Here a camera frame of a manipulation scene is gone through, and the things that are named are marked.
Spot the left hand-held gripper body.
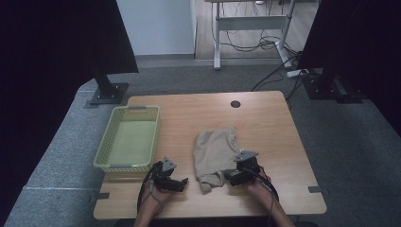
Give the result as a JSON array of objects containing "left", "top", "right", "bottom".
[{"left": 151, "top": 156, "right": 178, "bottom": 192}]

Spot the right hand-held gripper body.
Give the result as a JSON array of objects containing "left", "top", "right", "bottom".
[{"left": 233, "top": 149, "right": 262, "bottom": 186}]

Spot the beige short-sleeved shirt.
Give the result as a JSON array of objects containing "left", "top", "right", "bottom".
[{"left": 192, "top": 126, "right": 246, "bottom": 194}]

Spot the green plastic basket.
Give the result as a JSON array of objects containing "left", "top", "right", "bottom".
[{"left": 93, "top": 104, "right": 162, "bottom": 174}]

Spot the person's left hand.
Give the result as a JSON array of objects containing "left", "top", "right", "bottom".
[{"left": 139, "top": 184, "right": 174, "bottom": 217}]

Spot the person's right hand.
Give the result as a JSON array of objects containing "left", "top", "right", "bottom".
[{"left": 245, "top": 180, "right": 278, "bottom": 209}]

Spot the white power strip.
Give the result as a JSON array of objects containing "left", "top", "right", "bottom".
[{"left": 286, "top": 68, "right": 310, "bottom": 79}]

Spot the large black curtain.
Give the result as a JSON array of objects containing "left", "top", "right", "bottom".
[
  {"left": 297, "top": 0, "right": 401, "bottom": 145},
  {"left": 0, "top": 0, "right": 140, "bottom": 221}
]

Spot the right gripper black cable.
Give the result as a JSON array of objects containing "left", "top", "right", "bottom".
[{"left": 250, "top": 167, "right": 281, "bottom": 227}]

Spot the long black floor cable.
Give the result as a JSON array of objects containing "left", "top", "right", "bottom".
[{"left": 251, "top": 54, "right": 301, "bottom": 93}]

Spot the black stand with base plate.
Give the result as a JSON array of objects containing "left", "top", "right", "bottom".
[
  {"left": 301, "top": 66, "right": 366, "bottom": 105},
  {"left": 89, "top": 68, "right": 131, "bottom": 106}
]

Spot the tangle of floor cables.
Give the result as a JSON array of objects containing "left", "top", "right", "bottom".
[{"left": 220, "top": 0, "right": 301, "bottom": 59}]

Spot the white metal desk frame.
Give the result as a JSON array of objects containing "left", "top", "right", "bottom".
[{"left": 203, "top": 0, "right": 320, "bottom": 71}]

